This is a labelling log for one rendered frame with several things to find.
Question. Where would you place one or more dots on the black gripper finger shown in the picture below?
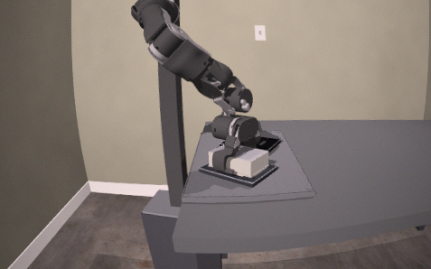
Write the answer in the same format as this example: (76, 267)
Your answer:
(219, 158)
(252, 142)

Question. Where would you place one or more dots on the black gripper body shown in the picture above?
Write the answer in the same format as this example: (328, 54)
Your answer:
(225, 124)

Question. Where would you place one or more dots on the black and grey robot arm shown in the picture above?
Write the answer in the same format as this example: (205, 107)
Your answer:
(190, 59)

